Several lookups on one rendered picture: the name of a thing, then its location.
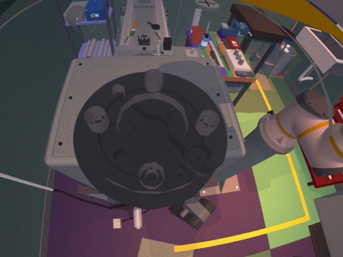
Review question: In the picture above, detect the dark round bull wheel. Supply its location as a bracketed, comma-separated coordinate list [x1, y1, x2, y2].
[72, 70, 228, 210]

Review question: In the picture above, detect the grey round plunger knob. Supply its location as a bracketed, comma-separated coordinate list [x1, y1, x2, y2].
[144, 69, 164, 93]

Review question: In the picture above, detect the grey lathe headstock body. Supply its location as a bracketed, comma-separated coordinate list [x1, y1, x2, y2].
[43, 55, 247, 213]

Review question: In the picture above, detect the grey lathe bed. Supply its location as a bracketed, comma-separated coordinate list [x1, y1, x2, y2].
[115, 0, 176, 57]

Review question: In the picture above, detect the grey hexagonal boss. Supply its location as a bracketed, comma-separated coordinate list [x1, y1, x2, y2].
[194, 109, 221, 137]
[83, 105, 110, 133]

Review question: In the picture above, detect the tan mounting plate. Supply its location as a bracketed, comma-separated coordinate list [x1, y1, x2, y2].
[199, 171, 241, 195]

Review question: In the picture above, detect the dark brown rod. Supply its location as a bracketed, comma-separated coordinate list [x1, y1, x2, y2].
[208, 49, 231, 71]

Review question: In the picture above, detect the purple green and orange cart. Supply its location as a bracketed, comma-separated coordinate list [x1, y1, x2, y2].
[186, 28, 258, 109]

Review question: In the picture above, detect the black block with grey studs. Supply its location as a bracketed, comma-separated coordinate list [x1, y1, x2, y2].
[137, 33, 151, 46]

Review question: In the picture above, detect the white panel with grey knobs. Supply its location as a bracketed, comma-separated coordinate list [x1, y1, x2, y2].
[224, 48, 251, 72]

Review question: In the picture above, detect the grey cylinder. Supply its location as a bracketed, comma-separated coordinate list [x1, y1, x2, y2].
[133, 207, 143, 229]

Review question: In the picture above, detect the red cup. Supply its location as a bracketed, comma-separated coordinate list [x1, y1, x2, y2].
[190, 26, 206, 45]

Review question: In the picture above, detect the grey tube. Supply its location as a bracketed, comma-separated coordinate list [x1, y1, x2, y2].
[101, 38, 114, 58]
[83, 39, 96, 59]
[92, 39, 105, 58]

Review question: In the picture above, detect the red box with label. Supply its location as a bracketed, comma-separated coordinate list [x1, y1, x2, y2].
[224, 35, 242, 50]

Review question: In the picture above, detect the blue bench vice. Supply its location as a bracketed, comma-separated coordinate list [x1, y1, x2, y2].
[219, 20, 253, 39]

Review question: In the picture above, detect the blue metal shelf unit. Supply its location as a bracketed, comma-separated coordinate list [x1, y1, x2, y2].
[53, 0, 119, 59]

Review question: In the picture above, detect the grey drum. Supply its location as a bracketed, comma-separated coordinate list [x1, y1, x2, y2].
[261, 42, 297, 77]

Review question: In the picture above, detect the grey round stand with cross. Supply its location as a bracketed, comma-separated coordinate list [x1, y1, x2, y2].
[191, 0, 220, 28]

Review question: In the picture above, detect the dark brown table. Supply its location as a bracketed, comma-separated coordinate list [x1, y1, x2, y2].
[227, 3, 296, 79]

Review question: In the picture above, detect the blue box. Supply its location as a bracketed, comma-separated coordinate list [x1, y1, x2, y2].
[85, 0, 109, 22]

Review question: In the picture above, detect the white bent pipe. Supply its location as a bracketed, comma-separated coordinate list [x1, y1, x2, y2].
[298, 66, 315, 84]

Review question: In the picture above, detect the grey curved sheet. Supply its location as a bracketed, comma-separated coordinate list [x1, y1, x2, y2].
[66, 5, 87, 25]

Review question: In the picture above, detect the white rod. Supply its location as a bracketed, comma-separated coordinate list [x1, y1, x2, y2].
[0, 172, 55, 192]

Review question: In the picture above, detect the red tool cabinet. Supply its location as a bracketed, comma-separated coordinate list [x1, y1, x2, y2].
[299, 96, 343, 190]

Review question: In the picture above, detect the white cabinet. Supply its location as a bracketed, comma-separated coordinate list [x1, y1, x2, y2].
[295, 26, 343, 76]

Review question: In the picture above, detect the yellow curved beam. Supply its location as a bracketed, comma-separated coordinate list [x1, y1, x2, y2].
[235, 0, 343, 44]

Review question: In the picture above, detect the grey cabinet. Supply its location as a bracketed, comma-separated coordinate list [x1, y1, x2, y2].
[307, 191, 343, 257]

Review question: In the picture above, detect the black cable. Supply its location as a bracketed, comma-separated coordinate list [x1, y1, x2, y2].
[52, 188, 152, 224]

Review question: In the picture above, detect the grey curved hose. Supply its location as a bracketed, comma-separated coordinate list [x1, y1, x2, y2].
[235, 0, 336, 140]

